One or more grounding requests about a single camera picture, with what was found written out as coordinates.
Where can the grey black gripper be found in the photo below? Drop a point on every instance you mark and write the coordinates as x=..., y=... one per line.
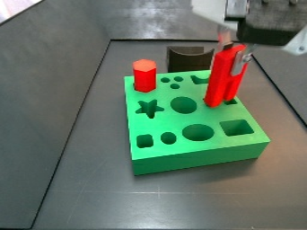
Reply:
x=265, y=22

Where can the red double-square block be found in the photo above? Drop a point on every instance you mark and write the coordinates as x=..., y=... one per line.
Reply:
x=223, y=83

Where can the green shape-sorting board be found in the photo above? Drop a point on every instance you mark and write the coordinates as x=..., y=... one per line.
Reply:
x=177, y=133

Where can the black curved holder stand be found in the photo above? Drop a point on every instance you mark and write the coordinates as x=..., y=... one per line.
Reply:
x=189, y=58

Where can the red hexagonal prism peg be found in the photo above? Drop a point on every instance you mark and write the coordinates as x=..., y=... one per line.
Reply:
x=144, y=73

